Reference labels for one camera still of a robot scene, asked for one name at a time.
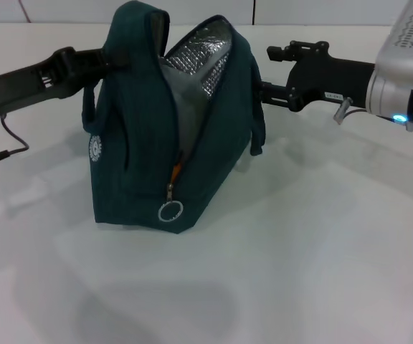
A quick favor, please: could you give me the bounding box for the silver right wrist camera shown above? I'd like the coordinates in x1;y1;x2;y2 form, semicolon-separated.
374;0;413;91

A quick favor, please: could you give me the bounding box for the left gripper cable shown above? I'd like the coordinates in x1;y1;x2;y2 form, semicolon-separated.
0;115;30;170

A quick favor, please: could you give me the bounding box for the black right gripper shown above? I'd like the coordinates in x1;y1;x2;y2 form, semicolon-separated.
257;40;376;113

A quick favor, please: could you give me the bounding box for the dark teal lunch bag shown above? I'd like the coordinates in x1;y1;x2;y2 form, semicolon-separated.
80;1;267;234

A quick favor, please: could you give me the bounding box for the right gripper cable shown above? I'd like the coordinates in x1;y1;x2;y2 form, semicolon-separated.
333;95;372;125

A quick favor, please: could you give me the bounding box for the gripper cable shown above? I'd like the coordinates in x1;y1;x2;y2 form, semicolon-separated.
333;95;372;125
0;115;30;170

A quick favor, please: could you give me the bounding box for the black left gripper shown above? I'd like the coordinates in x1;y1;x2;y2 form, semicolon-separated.
0;47;129;120

